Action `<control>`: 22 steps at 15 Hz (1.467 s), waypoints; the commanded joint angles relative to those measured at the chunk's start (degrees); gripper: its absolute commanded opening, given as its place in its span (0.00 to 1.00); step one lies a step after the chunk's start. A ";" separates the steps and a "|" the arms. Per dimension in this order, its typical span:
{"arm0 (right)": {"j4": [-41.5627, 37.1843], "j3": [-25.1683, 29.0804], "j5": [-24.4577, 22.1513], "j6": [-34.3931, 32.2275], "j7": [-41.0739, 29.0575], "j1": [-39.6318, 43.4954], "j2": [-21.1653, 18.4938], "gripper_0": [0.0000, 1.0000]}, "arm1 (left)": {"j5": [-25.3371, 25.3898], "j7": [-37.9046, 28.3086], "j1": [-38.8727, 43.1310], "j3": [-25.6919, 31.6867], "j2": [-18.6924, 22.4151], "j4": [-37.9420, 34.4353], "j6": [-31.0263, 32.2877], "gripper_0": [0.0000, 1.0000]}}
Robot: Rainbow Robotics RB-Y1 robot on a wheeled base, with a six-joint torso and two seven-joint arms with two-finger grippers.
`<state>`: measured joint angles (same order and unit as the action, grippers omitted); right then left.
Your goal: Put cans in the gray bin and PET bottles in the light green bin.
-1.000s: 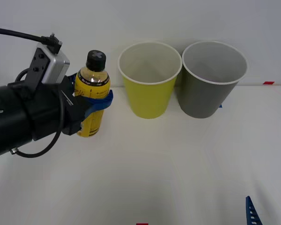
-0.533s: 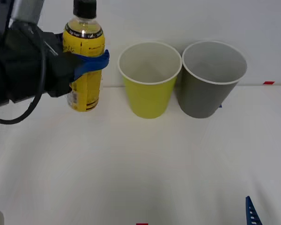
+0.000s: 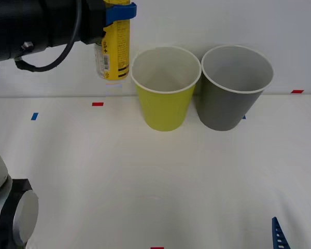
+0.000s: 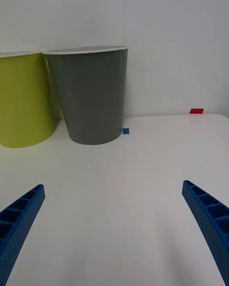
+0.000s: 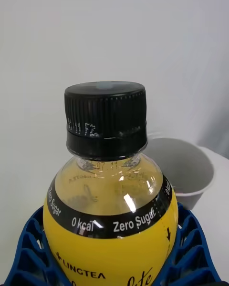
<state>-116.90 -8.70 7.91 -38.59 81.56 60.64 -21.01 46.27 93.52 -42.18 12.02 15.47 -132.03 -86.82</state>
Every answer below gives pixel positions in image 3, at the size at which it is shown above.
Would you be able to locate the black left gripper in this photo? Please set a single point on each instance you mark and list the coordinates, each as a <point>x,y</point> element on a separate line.
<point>93,20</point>

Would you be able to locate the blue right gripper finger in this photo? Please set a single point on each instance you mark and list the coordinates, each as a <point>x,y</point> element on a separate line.
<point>277,234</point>

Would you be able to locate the yellow bottle with black cap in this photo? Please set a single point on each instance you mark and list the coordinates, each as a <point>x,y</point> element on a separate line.
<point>118,49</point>

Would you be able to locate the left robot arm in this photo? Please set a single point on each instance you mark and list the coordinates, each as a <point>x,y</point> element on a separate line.
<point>28,23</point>

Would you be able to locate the yellow-green plastic bin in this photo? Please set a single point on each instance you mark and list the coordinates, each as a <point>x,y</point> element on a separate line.
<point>163,111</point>

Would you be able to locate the grey plastic bin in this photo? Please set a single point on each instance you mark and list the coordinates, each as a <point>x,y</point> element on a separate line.
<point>223,109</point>

